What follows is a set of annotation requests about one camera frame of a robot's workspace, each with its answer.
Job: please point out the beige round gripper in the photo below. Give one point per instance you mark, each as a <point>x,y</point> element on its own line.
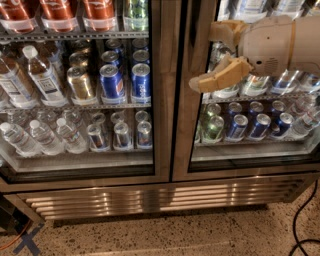
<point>266,45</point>

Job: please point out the fridge glass door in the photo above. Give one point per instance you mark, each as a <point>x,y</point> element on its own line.
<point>291,143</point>
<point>157,47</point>

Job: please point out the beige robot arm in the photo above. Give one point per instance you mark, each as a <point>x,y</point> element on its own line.
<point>304,51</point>

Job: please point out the steel fridge bottom grille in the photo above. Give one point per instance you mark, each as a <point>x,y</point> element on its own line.
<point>114,201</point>

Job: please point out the white 7up can left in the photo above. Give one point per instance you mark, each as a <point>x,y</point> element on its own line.
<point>228,92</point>

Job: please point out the white 7up can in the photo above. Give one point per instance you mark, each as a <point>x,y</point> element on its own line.
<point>228,92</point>
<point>254,85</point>

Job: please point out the white 7up can right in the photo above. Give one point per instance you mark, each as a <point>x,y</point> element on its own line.
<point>254,85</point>

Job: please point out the blue pepsi can lower right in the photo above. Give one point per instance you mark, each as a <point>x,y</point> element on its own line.
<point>259,127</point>

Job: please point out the blue pepsi can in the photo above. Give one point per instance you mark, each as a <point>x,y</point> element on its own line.
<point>140,78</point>
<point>112,84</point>
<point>259,127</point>
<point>237,128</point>

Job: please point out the blue pepsi can lower left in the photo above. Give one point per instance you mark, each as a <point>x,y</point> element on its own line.
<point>237,128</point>

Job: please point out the green soda can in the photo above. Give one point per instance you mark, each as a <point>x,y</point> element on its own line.
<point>212,130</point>

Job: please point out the blue pepsi can front right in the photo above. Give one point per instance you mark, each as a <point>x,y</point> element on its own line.
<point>140,78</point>

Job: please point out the green label bottle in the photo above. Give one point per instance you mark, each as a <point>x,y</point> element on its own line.
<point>136,14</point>

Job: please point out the small energy can right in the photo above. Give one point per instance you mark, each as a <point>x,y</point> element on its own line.
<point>144,134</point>

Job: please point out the small energy can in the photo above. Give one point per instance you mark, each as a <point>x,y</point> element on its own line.
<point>97,139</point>
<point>123,138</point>
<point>144,134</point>

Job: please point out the blue pepsi can front left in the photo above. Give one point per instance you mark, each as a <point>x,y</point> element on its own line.
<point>112,84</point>

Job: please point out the red bottle right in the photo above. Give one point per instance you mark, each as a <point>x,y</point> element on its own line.
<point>99,15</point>

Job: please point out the red bottle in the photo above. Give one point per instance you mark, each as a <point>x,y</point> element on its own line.
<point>99,15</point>
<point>18,16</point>
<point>59,15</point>

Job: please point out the small energy can middle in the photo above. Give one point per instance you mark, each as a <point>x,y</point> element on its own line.
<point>123,138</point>

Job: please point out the gold soda can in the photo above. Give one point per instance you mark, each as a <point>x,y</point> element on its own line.
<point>83,89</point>

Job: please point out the small energy can left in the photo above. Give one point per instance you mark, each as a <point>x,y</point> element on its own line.
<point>97,139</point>

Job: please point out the red bottle middle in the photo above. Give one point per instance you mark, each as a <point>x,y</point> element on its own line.
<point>59,15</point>

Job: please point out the water bottle right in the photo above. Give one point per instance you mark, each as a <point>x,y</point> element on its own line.
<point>73,138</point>

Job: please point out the water bottle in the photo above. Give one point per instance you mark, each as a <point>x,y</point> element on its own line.
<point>73,138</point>
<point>16,136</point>
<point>49,142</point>

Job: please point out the tea bottle white cap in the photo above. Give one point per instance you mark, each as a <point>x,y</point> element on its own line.
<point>45,77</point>

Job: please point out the water bottle middle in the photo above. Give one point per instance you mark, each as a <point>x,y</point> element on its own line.
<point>49,142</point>

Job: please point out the red bottle left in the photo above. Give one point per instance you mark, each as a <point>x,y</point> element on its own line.
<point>18,16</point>

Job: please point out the tea bottle far left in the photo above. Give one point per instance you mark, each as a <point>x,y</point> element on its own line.
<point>16,83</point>

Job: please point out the water bottle left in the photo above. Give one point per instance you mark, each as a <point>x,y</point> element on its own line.
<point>16,136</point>

